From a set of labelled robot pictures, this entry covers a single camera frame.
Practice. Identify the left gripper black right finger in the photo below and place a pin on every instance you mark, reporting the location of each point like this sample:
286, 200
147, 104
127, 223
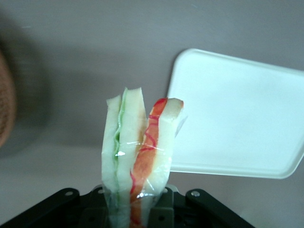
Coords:
202, 211

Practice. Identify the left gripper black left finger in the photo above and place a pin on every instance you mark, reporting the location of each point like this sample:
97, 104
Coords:
54, 209

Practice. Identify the triangle sandwich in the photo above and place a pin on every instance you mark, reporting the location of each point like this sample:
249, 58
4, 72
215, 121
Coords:
123, 154

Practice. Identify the beige plastic tray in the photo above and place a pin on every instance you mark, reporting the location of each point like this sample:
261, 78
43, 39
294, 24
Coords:
237, 114

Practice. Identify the brown wicker basket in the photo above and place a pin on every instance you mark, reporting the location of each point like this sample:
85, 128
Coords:
6, 99

